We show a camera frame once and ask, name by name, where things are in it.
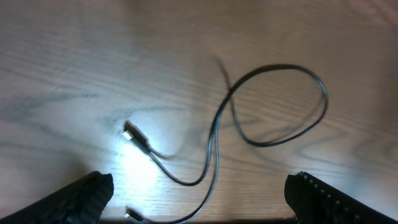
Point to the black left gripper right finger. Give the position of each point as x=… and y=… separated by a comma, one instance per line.
x=314, y=201

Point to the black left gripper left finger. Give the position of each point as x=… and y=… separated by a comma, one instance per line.
x=82, y=201

